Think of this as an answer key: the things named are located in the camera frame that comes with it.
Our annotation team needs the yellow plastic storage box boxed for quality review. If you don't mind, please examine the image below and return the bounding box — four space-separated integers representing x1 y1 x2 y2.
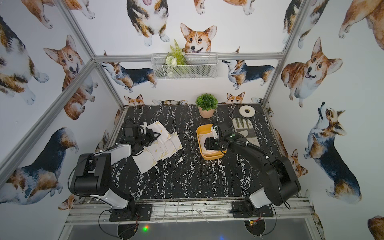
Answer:
197 124 227 161

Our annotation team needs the stack of stationery paper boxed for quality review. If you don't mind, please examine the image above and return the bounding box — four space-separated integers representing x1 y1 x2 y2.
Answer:
199 133 221 157

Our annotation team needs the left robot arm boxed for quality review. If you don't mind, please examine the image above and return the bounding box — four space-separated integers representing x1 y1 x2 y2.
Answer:
68 124 161 222

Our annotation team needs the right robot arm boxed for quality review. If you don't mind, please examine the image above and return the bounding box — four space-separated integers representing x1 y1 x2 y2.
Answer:
204 122 301 209

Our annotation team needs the white tape roll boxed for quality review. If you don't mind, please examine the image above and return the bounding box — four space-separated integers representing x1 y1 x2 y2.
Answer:
239 105 256 118

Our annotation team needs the potted green plant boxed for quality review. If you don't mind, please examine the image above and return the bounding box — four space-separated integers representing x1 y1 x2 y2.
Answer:
196 93 218 119

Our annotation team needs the artificial fern with flower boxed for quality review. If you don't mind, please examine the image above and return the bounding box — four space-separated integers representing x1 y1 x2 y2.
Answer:
165 40 187 78

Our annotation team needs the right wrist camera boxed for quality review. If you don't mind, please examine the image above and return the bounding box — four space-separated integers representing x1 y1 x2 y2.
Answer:
211 126 218 139

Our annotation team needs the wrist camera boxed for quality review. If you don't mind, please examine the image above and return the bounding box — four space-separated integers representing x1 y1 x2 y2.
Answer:
211 126 218 139
141 122 148 134

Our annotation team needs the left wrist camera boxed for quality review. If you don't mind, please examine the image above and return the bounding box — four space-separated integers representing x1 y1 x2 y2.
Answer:
141 122 148 134

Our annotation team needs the white wire wall basket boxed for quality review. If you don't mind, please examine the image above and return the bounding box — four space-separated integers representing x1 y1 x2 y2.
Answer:
151 53 219 80

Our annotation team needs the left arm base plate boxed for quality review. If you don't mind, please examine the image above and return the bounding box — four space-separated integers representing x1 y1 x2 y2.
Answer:
109 204 153 222

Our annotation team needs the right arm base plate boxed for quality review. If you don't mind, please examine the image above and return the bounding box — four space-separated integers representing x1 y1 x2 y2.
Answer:
230 201 274 219

